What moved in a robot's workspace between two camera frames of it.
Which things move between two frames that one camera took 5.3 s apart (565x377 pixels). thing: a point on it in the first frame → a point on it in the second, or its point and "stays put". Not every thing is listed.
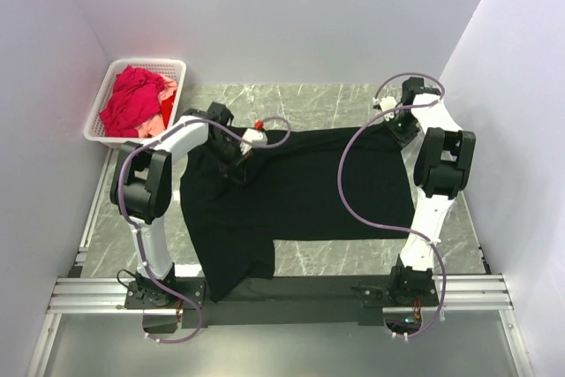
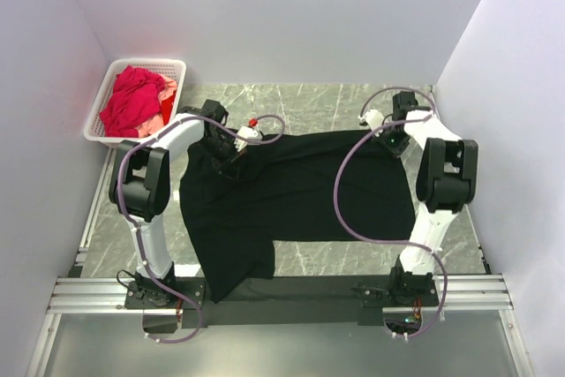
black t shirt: (304, 184) stays put
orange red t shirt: (167, 105) stays put
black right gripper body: (403, 125) → (392, 140)
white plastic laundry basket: (139, 98) stays put
